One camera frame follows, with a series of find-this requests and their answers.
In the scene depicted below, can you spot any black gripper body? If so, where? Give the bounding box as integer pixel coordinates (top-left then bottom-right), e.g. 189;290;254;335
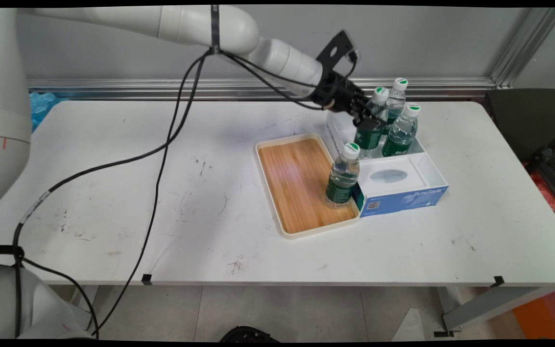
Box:
310;71;367;114

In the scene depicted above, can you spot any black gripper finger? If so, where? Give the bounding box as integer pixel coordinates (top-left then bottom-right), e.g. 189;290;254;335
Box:
362;95;387;122
354;108;380;133

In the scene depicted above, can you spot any green label water bottle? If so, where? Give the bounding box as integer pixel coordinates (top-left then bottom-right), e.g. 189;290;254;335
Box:
325;142;361;209
383;78;409;136
353;87;390;159
382;104;422;158

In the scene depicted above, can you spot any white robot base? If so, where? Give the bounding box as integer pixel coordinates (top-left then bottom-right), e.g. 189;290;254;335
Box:
0;263;96;340

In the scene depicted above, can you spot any white plastic bin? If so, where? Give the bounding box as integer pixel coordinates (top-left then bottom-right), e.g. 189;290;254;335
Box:
324;107;426;160

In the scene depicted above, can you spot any blue and white tissue box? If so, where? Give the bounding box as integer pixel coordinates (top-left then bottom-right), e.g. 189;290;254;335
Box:
354;153;449;218

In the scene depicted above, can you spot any wooden tray with cream rim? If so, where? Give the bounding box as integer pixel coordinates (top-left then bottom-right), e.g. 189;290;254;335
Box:
255;133;361;240

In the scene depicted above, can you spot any red patterned bag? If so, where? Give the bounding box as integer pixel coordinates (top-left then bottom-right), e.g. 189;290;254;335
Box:
523;163;555;229

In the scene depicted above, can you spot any grey table leg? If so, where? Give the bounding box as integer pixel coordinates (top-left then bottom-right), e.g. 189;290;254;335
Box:
433;284;555;334

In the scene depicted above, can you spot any black round object on floor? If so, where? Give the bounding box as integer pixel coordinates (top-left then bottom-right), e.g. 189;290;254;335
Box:
220;326;281;344

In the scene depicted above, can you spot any orange box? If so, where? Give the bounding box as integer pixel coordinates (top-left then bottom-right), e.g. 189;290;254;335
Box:
513;288;555;340

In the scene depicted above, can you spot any blue bubble packaging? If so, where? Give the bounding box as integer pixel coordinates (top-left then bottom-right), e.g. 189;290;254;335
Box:
29;92;62;134

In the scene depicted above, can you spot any horizontal aluminium frame rail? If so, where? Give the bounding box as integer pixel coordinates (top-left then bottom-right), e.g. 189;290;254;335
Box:
27;78;498;101

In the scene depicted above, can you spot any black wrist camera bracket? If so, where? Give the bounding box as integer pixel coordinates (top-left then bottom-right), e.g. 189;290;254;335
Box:
315;30;360;74

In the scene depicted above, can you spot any grey strap on arm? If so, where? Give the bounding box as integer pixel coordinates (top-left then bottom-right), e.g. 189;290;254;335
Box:
210;5;222;55

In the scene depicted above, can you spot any slanted aluminium frame post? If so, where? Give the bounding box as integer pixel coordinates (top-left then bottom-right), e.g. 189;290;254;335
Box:
489;7;555;89

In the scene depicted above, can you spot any thin black cable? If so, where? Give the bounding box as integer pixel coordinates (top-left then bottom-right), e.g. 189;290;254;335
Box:
90;48;326;338

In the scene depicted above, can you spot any black cable with white label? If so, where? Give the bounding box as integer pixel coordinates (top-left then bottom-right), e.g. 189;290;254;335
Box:
12;47;329;339

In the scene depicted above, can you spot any black strap on base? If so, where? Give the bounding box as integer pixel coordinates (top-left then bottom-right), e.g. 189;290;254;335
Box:
0;244;25;264

